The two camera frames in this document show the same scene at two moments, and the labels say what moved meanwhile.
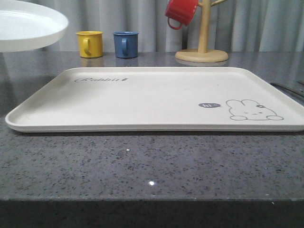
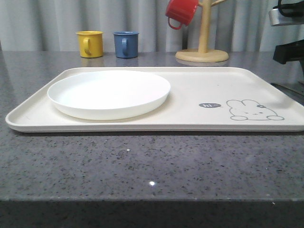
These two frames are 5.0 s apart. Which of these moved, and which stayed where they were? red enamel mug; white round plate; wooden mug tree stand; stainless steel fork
Moved: white round plate
Stayed: red enamel mug; wooden mug tree stand; stainless steel fork
